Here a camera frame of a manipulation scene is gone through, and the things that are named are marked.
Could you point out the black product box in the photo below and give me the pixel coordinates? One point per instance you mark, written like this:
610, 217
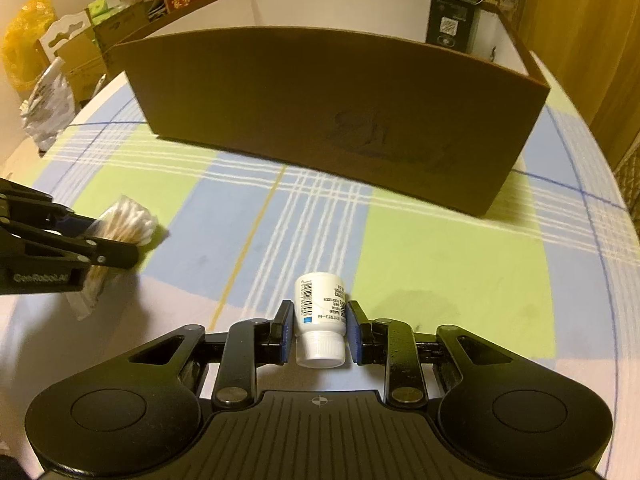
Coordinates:
452, 17

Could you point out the small green tissue packs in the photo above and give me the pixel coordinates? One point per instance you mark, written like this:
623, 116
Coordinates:
107, 7

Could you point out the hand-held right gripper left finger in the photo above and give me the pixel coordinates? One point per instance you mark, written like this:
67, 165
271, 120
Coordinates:
286, 332

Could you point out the silver plastic bag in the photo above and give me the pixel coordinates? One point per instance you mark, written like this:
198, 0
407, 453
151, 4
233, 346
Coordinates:
47, 105

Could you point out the white cardboard hanger box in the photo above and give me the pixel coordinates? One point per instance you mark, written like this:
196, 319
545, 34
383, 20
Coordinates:
65, 35

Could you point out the bag of cotton swabs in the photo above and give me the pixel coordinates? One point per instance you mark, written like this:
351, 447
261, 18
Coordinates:
127, 220

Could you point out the brown cardboard storage box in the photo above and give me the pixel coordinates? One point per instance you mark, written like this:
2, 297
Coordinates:
325, 110

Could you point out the small brown cardboard box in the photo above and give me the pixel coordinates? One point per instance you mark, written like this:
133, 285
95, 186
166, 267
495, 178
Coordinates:
82, 67

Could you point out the chair with quilted cover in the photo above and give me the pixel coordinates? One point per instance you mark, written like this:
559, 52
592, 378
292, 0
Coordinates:
630, 170

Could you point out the desktop with plaid tablecloth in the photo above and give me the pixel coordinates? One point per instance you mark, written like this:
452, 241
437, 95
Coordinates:
440, 260

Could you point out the yellow plastic bag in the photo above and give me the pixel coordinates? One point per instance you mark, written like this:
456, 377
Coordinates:
25, 45

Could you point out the wooden cabinet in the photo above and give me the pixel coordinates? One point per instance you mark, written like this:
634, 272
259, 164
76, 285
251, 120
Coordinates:
580, 50

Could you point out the tall brown cardboard box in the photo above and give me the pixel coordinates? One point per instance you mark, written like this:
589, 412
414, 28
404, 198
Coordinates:
122, 22

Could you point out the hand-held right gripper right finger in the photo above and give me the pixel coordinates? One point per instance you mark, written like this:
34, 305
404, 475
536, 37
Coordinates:
353, 332

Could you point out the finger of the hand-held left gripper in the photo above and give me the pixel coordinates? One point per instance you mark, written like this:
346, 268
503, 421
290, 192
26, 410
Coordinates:
45, 212
90, 252

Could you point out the white medicine bottle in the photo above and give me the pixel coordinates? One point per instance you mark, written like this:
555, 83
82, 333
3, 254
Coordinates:
320, 305

